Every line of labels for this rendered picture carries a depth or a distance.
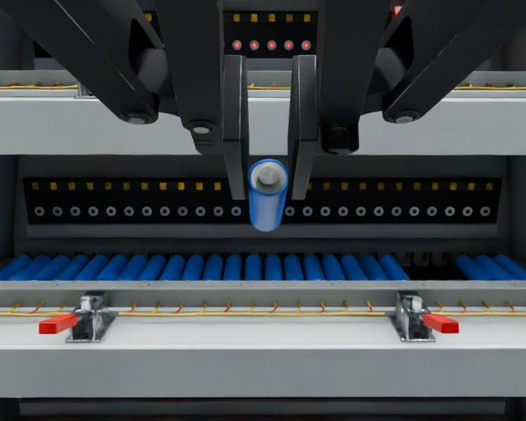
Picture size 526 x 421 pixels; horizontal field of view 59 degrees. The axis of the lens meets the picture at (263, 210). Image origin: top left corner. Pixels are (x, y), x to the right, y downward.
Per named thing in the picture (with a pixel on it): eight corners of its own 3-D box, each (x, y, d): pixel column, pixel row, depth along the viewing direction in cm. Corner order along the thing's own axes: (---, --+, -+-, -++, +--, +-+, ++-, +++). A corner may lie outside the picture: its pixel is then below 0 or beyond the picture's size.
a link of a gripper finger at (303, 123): (292, 53, 15) (316, 53, 15) (287, 139, 22) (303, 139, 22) (294, 140, 14) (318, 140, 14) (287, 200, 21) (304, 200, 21)
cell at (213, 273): (224, 270, 51) (219, 296, 44) (207, 270, 51) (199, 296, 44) (224, 254, 50) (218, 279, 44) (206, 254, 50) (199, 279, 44)
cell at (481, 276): (467, 251, 50) (496, 276, 44) (473, 265, 51) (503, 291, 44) (451, 259, 50) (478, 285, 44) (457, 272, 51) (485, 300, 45)
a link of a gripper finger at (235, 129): (245, 140, 14) (220, 140, 14) (249, 200, 21) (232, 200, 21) (246, 53, 15) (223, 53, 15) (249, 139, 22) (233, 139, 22)
